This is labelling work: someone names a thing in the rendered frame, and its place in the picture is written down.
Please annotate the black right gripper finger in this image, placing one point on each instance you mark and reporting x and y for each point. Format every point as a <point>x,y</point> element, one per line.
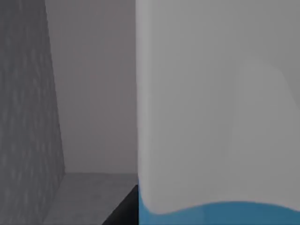
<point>127,211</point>

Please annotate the white and blue bottle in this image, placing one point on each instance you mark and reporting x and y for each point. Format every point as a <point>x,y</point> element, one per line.
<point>218,112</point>

